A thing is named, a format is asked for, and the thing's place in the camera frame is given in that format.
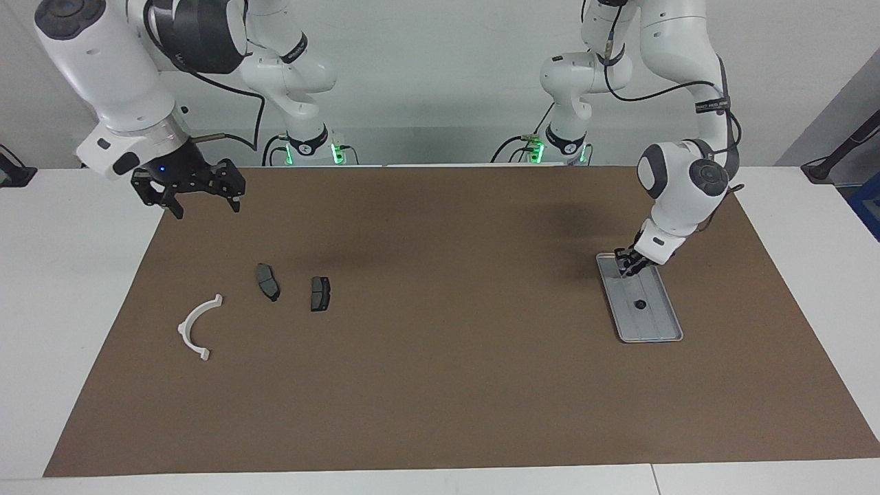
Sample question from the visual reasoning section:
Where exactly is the silver metal tray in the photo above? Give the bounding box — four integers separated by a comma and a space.
595, 252, 684, 344

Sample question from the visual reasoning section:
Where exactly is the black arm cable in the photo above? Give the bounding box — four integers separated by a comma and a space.
602, 0, 747, 234
141, 0, 267, 152

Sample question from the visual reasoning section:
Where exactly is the blue object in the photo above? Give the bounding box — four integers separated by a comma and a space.
847, 180, 880, 241

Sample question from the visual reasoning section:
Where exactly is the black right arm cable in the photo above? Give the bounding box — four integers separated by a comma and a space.
141, 0, 267, 152

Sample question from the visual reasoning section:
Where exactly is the brown table mat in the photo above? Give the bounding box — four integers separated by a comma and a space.
43, 165, 880, 478

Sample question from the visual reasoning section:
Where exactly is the white curved plastic bracket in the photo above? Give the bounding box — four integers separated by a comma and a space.
177, 294, 224, 362

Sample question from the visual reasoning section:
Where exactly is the black left base cable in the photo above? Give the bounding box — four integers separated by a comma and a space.
490, 103, 554, 164

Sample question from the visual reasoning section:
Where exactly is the black table clamp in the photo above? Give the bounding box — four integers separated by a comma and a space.
0, 144, 37, 188

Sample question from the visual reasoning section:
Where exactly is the curved dark brake pad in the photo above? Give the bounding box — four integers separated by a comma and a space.
256, 263, 281, 303

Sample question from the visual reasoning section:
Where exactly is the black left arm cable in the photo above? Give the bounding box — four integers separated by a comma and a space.
602, 0, 747, 234

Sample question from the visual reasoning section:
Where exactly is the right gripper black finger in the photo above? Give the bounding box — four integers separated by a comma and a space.
132, 173, 185, 219
206, 159, 245, 212

